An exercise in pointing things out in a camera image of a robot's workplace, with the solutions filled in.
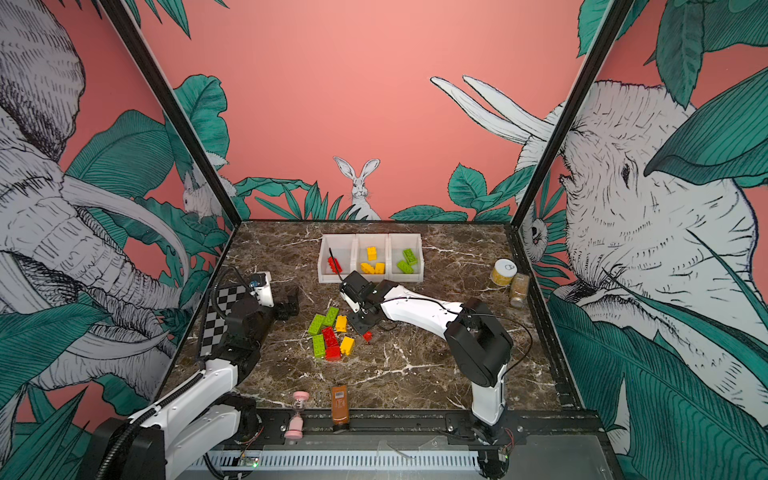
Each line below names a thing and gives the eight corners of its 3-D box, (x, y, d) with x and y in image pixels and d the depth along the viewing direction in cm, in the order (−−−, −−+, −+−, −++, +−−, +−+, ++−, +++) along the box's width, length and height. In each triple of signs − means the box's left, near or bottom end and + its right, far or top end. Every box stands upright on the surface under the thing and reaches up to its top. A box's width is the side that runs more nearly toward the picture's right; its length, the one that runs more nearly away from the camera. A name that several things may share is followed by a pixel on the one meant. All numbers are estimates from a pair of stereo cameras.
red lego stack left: (327, 363, 87) (326, 361, 85) (322, 331, 93) (321, 328, 91) (342, 359, 87) (341, 357, 86) (336, 327, 94) (335, 324, 92)
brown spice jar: (509, 306, 100) (514, 298, 96) (510, 279, 107) (514, 271, 103) (523, 309, 99) (529, 302, 95) (524, 282, 106) (529, 274, 102)
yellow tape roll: (493, 285, 105) (498, 275, 100) (489, 268, 110) (494, 258, 105) (513, 286, 105) (519, 275, 100) (508, 269, 110) (514, 258, 105)
